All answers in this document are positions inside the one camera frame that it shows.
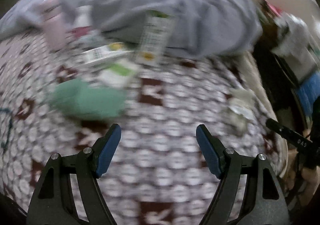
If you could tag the blue plastic drawer unit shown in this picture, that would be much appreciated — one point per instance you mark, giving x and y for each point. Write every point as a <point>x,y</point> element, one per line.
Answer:
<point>308,92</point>

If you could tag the green white snack bag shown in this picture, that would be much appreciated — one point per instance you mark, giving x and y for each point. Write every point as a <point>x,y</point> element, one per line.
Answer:
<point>119,74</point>

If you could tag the green plush toy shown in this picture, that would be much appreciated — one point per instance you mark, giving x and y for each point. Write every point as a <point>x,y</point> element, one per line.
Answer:
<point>77,99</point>

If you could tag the green white milk carton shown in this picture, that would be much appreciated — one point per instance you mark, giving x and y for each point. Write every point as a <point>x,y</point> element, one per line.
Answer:
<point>156,33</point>

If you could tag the grey blue blanket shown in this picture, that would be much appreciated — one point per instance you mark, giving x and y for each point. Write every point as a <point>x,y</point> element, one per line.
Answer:
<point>201,27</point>

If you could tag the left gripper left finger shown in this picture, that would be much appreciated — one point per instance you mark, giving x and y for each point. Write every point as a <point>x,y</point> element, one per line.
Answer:
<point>53,202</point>

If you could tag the gold white medicine box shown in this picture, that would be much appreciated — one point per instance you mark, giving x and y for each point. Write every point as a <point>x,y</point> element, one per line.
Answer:
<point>104,54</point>

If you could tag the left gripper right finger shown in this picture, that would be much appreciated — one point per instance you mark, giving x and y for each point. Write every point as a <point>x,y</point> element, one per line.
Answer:
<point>263,201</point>

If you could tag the white plush bear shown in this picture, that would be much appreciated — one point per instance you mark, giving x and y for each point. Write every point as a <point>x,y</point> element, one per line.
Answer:
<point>240,109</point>

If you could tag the white pill bottle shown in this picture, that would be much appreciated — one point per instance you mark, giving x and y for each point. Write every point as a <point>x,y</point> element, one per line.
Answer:
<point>83,21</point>

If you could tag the patterned fleece bed blanket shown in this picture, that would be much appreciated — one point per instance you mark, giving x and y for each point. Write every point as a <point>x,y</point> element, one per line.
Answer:
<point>158,174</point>

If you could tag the pink thermos bottle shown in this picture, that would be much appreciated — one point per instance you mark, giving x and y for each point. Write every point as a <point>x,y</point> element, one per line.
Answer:
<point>53,24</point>

